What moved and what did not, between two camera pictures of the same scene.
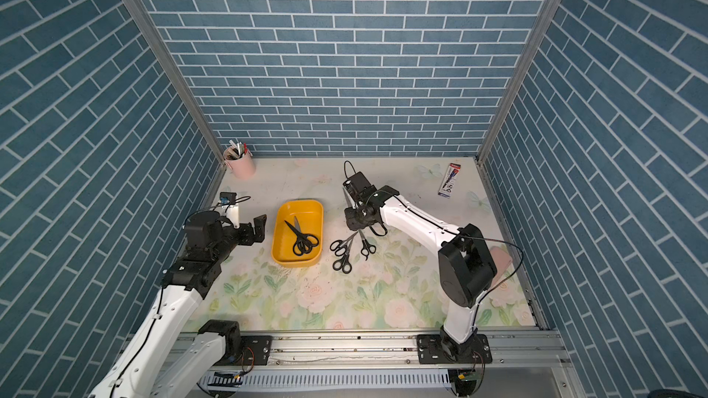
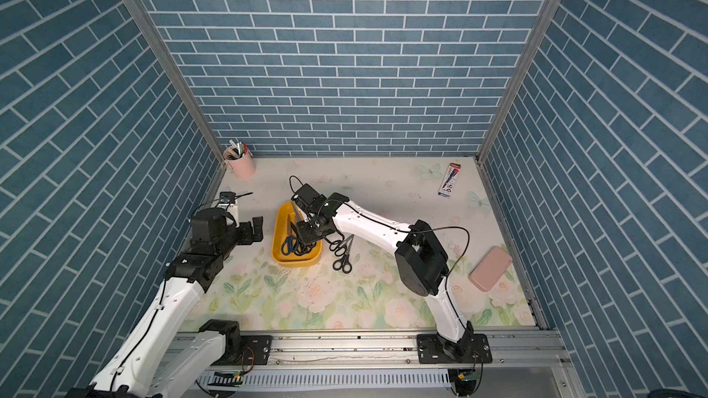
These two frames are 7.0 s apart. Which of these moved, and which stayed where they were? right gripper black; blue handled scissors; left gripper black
Moved: blue handled scissors; right gripper black
Stayed: left gripper black
